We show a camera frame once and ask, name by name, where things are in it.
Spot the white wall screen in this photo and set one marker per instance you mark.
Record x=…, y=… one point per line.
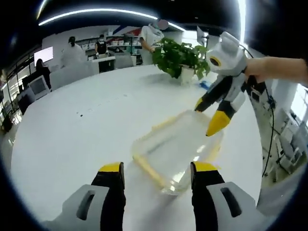
x=44, y=55

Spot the white counter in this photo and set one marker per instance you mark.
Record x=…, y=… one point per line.
x=103, y=62

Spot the person's right hand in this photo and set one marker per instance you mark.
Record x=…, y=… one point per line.
x=255, y=68

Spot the clear plastic buckle container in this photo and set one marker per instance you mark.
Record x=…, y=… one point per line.
x=179, y=187

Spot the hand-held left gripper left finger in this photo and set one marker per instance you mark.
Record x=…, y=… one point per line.
x=108, y=204

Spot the blue wipes packet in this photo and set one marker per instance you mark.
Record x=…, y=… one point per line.
x=204, y=85

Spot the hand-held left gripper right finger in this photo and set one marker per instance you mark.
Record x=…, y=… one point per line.
x=207, y=207

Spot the flat monitor on stand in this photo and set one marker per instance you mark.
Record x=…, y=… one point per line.
x=201, y=34

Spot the white partition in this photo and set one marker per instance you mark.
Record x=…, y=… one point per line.
x=72, y=74

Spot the wall shelves with boxes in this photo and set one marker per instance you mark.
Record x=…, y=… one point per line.
x=120, y=42

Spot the clear container with yellow clips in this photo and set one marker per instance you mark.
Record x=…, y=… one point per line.
x=176, y=144

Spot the long ceiling light strip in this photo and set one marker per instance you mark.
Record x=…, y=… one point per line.
x=96, y=15

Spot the grey desktop monitor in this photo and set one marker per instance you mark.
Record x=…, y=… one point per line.
x=38, y=85

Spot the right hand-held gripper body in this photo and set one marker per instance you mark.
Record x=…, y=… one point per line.
x=231, y=57

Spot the green potted plant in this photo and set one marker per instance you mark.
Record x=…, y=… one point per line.
x=178, y=55

